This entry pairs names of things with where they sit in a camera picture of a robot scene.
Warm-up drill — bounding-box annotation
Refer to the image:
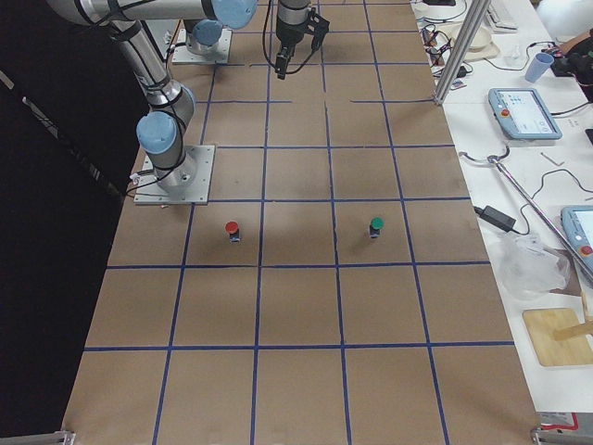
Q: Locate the blue plastic cup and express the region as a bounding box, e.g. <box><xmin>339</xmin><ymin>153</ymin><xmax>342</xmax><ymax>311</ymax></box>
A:
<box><xmin>524</xmin><ymin>52</ymin><xmax>555</xmax><ymax>83</ymax></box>

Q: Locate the teach pendant near post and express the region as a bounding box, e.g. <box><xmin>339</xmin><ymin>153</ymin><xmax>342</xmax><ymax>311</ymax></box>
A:
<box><xmin>487</xmin><ymin>88</ymin><xmax>562</xmax><ymax>140</ymax></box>

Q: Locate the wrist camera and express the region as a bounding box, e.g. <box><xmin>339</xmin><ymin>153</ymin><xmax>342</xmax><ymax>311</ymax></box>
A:
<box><xmin>307</xmin><ymin>7</ymin><xmax>330</xmax><ymax>53</ymax></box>

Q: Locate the aluminium frame post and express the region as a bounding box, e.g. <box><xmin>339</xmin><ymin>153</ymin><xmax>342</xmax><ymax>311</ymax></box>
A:
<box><xmin>434</xmin><ymin>0</ymin><xmax>490</xmax><ymax>105</ymax></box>

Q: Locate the red push button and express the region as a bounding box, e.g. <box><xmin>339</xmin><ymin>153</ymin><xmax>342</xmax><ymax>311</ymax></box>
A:
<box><xmin>225</xmin><ymin>221</ymin><xmax>241</xmax><ymax>243</ymax></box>

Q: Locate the black power adapter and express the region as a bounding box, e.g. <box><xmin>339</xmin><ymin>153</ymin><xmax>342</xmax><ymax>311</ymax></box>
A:
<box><xmin>473</xmin><ymin>206</ymin><xmax>516</xmax><ymax>233</ymax></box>

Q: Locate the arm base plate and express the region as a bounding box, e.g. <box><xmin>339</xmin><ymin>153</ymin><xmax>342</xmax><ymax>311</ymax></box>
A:
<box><xmin>172</xmin><ymin>29</ymin><xmax>232</xmax><ymax>65</ymax></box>
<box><xmin>133</xmin><ymin>145</ymin><xmax>216</xmax><ymax>205</ymax></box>

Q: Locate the beige tray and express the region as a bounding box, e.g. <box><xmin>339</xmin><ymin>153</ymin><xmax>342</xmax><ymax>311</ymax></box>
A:
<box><xmin>436</xmin><ymin>21</ymin><xmax>499</xmax><ymax>62</ymax></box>

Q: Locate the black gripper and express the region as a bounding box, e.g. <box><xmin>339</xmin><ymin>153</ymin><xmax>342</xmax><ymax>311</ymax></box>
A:
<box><xmin>274</xmin><ymin>0</ymin><xmax>310</xmax><ymax>80</ymax></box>

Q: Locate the wooden board stand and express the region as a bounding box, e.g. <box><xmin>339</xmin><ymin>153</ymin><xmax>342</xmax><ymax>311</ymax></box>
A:
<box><xmin>519</xmin><ymin>280</ymin><xmax>592</xmax><ymax>369</ymax></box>

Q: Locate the metal cane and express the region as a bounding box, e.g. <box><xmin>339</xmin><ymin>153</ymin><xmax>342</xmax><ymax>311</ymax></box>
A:
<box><xmin>459</xmin><ymin>145</ymin><xmax>592</xmax><ymax>281</ymax></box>

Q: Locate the clear plastic bag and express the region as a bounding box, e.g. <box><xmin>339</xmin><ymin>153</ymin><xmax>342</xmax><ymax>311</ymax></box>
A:
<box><xmin>495</xmin><ymin>233</ymin><xmax>570</xmax><ymax>299</ymax></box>

